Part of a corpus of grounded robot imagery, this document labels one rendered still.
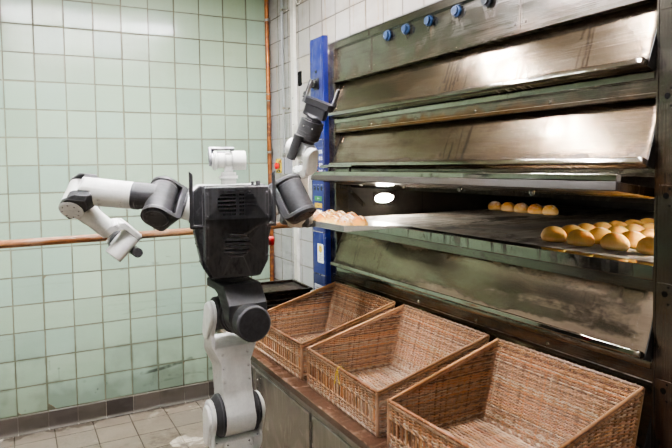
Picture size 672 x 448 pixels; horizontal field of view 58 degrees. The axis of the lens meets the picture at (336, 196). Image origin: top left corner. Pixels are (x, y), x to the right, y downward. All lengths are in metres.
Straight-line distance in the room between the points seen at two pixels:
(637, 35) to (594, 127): 0.28
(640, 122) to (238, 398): 1.50
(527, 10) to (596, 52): 0.34
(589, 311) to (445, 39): 1.16
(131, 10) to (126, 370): 2.13
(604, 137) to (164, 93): 2.66
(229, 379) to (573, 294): 1.14
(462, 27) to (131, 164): 2.17
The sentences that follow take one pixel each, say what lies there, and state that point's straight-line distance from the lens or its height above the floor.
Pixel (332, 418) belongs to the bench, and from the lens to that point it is 2.25.
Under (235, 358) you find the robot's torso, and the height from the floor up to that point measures 0.82.
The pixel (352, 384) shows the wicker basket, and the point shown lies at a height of 0.71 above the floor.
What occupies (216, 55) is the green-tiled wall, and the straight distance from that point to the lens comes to 3.95.
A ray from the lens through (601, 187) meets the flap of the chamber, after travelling 1.72.
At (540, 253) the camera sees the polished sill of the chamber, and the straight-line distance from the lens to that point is 2.08.
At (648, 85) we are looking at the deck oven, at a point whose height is 1.66.
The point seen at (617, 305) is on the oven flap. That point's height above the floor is 1.05.
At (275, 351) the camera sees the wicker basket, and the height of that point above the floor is 0.63.
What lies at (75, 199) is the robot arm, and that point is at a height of 1.37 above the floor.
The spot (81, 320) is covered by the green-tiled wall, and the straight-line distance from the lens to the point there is 3.83.
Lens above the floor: 1.46
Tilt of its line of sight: 3 degrees down
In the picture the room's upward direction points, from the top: 1 degrees counter-clockwise
